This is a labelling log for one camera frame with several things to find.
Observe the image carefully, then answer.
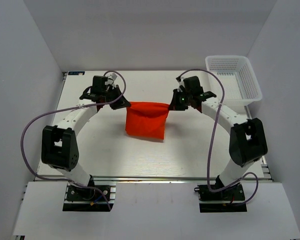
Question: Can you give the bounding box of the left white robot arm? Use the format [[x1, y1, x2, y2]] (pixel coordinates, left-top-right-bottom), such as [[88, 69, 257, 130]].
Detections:
[[41, 71, 131, 200]]

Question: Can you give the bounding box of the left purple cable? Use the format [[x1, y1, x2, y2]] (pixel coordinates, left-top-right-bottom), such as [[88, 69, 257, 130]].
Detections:
[[20, 71, 127, 211]]

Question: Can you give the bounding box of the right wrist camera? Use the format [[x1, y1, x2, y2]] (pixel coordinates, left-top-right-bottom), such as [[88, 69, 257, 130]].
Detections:
[[176, 76, 186, 92]]

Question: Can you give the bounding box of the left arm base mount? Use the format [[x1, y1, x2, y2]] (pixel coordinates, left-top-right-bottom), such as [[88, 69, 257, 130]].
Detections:
[[62, 184, 115, 213]]

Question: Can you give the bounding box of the orange t shirt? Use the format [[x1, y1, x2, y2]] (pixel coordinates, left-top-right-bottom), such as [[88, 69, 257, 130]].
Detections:
[[125, 101, 169, 140]]

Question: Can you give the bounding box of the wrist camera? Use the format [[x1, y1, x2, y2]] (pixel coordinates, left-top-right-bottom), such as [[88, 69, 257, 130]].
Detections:
[[176, 76, 186, 92], [105, 73, 118, 88]]

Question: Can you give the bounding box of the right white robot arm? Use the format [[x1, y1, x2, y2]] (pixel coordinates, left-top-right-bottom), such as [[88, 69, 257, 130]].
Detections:
[[168, 76, 268, 200]]

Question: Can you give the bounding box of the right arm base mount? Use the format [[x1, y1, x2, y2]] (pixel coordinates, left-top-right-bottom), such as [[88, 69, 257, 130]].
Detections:
[[194, 184, 247, 213]]

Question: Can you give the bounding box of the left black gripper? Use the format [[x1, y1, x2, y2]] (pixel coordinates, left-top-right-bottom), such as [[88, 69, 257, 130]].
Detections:
[[102, 84, 131, 110]]

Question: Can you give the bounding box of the white plastic mesh basket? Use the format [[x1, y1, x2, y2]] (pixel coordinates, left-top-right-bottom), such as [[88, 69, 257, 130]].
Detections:
[[205, 55, 263, 107]]

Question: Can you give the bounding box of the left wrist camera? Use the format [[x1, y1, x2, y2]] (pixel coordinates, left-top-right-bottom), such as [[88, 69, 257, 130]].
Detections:
[[105, 73, 118, 88]]

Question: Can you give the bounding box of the blue label sticker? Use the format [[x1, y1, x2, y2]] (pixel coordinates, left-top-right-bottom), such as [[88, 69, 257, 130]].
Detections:
[[67, 71, 85, 76]]

